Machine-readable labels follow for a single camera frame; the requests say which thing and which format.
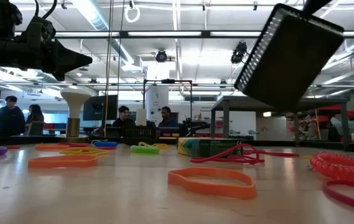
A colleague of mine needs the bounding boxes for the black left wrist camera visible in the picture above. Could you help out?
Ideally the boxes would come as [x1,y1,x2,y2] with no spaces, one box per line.
[21,15,57,43]

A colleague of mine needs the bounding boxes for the Crayola crayon box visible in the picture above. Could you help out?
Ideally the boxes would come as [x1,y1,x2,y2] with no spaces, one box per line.
[176,137,244,158]

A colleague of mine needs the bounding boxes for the grey metal shelf riser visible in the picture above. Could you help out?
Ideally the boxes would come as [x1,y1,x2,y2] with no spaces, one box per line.
[210,95,351,152]

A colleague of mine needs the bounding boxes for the orange-red coil bracelet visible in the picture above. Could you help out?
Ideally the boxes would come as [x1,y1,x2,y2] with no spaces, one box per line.
[307,151,354,184]

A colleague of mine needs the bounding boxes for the orange rubber band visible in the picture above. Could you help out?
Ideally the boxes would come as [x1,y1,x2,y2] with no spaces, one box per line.
[35,143,71,152]
[167,166,258,200]
[27,154,99,169]

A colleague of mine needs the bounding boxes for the black background rig frame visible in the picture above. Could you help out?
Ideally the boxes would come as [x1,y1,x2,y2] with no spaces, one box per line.
[142,78,193,128]

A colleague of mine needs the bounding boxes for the white bulb brass lamp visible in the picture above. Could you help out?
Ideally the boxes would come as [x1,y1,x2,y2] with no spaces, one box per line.
[55,86,92,144]

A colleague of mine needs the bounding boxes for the black hanging cable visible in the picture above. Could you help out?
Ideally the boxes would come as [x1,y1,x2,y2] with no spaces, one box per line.
[116,0,126,97]

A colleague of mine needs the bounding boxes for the black table frame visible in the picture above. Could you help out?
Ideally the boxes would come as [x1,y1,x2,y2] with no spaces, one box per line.
[0,133,354,154]

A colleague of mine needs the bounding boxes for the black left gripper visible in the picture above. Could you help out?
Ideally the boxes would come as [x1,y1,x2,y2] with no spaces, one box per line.
[0,35,93,82]

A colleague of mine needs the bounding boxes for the black monitor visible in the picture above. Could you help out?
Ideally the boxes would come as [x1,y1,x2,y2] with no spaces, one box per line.
[82,94,119,122]

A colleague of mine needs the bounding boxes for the red storage bin shelf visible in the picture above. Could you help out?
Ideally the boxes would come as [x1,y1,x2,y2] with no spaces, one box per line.
[287,104,354,142]

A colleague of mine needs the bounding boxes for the white column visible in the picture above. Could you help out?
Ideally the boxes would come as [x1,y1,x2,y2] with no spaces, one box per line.
[145,62,170,125]

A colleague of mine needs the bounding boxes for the white cable ring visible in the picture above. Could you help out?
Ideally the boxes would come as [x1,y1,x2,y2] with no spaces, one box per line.
[124,4,141,24]

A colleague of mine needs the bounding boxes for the black overhead frame beam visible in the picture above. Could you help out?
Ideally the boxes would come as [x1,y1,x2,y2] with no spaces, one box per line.
[14,29,354,39]

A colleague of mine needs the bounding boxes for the person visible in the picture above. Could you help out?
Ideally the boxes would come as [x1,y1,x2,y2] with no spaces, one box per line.
[26,104,45,125]
[0,95,27,138]
[157,106,180,128]
[112,105,137,128]

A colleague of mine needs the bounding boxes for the black ceiling camera with cable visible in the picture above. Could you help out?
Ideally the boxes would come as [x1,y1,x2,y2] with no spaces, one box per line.
[230,41,248,65]

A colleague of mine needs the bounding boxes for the green coil bracelet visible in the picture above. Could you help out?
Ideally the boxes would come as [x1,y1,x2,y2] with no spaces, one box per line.
[130,144,161,155]

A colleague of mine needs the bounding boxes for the black overhead camera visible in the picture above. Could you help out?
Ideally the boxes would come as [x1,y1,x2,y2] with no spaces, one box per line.
[155,49,168,63]

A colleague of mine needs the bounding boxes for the yellow pole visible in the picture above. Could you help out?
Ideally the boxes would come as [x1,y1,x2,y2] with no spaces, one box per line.
[314,108,322,141]

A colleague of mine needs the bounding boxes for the white paper sheet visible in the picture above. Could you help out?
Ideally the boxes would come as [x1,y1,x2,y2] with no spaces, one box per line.
[135,108,147,127]

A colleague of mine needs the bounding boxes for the blue coil bracelet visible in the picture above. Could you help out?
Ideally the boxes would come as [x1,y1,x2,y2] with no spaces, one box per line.
[90,140,119,148]

